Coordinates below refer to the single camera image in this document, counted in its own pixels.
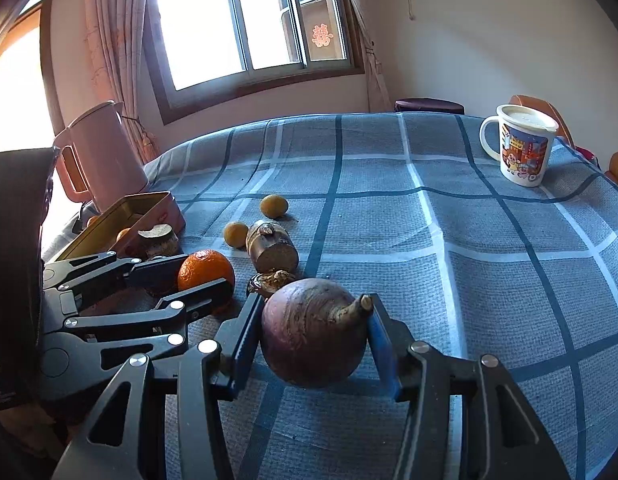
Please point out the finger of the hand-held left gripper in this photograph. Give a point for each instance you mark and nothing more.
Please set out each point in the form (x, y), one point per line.
(154, 270)
(189, 306)

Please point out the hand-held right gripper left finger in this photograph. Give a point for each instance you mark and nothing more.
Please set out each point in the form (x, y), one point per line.
(246, 330)

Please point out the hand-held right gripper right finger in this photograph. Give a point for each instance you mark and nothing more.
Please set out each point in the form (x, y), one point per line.
(384, 355)

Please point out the orange mandarin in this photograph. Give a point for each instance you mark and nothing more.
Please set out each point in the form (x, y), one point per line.
(204, 270)

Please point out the pink metal tin box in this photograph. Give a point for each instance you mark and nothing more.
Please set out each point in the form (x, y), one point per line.
(161, 212)

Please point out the cut eggplant piece with calyx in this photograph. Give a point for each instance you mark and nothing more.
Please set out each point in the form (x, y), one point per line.
(269, 247)

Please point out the pink electric kettle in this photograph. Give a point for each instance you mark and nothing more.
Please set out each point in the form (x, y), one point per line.
(109, 160)

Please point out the blue plaid blanket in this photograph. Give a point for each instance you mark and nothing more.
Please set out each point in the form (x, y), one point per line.
(439, 210)

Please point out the wooden framed bright window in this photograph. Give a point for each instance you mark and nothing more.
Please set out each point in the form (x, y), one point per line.
(14, 85)

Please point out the pink floral curtain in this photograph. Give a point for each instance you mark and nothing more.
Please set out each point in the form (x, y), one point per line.
(376, 75)
(114, 35)

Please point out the white cartoon print mug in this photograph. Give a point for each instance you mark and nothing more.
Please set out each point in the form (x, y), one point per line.
(524, 155)

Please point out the wooden framed sliding window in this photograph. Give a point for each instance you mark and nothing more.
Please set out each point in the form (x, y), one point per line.
(204, 25)

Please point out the dark round stool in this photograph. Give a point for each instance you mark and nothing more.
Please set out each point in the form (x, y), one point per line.
(429, 106)

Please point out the red object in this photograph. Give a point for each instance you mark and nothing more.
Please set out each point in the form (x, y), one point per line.
(586, 154)

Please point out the red paper-cut window decoration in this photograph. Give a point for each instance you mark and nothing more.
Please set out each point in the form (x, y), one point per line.
(321, 35)

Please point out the orange chair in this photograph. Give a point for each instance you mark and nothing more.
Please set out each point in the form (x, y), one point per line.
(539, 102)

